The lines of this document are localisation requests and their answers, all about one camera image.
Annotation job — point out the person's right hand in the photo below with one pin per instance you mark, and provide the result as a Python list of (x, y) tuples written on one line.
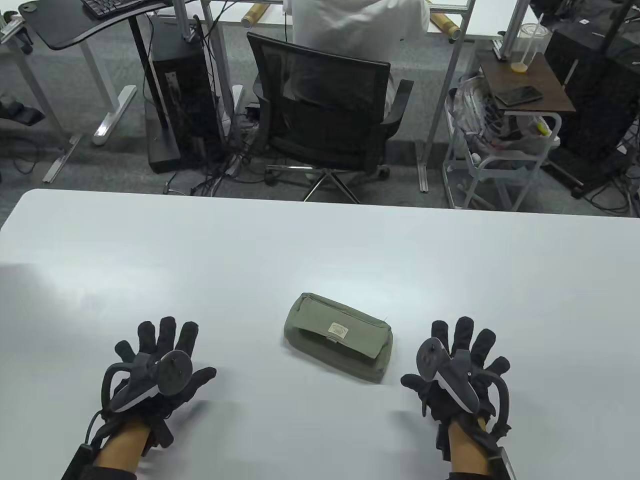
[(465, 332)]

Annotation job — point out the black computer tower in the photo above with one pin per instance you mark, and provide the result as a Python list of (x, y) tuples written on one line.
[(180, 100)]

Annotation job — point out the black curved standing desk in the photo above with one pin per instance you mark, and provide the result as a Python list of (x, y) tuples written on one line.
[(65, 30)]

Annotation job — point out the clear plastic cup with straw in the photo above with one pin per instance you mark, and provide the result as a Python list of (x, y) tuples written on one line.
[(530, 45)]

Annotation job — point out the person's right forearm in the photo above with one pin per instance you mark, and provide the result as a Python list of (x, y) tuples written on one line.
[(467, 445)]

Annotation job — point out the black smartphone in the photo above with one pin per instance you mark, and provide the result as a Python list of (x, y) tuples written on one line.
[(518, 96)]

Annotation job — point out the black wrist-mounted device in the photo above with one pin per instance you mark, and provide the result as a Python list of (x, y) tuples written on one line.
[(505, 465), (77, 465)]

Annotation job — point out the white cart with brown top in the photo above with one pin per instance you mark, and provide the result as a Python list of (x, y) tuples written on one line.
[(530, 75)]

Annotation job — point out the cardboard tube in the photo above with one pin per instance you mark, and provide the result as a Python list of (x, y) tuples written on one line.
[(255, 14), (445, 25)]

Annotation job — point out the black keyboard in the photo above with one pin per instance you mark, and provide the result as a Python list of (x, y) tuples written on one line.
[(110, 6)]

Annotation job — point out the clear plastic bag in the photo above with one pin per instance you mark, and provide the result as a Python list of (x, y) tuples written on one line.
[(470, 110)]

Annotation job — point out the white desk leg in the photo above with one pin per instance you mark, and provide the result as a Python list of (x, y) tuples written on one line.
[(112, 120)]

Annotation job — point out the black mesh office chair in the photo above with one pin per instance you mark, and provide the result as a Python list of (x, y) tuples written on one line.
[(320, 115)]

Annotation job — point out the white background desk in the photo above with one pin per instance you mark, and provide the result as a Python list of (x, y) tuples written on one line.
[(480, 25)]

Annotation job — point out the person's left hand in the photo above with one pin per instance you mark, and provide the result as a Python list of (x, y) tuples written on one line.
[(165, 335)]

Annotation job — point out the large black equipment case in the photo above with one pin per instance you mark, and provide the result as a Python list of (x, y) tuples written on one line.
[(595, 90)]

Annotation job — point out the green fabric pencil pouch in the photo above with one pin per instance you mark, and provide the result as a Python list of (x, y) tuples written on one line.
[(330, 345)]

